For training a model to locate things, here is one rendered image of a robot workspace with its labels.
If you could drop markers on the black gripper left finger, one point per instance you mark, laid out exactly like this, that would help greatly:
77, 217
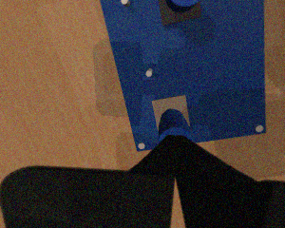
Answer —
76, 197

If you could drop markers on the blue board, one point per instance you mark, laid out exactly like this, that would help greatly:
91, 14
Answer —
202, 78

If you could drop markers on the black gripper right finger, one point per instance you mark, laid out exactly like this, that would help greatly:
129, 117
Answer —
213, 194

